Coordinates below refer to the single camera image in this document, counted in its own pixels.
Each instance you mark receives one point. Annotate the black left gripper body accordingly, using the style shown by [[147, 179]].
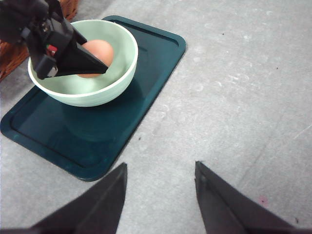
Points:
[[44, 26]]

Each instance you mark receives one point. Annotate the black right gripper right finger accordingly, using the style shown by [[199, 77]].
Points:
[[226, 210]]

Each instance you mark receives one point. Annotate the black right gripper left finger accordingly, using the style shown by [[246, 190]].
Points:
[[98, 210]]

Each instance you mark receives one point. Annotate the beige brown egg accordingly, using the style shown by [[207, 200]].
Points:
[[102, 50]]

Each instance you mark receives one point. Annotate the light green ceramic bowl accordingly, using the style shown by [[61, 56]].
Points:
[[78, 91]]

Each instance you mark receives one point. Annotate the brown wicker basket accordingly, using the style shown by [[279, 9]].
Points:
[[13, 56]]

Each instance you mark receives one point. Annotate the dark teal rectangular tray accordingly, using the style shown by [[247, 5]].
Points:
[[90, 142]]

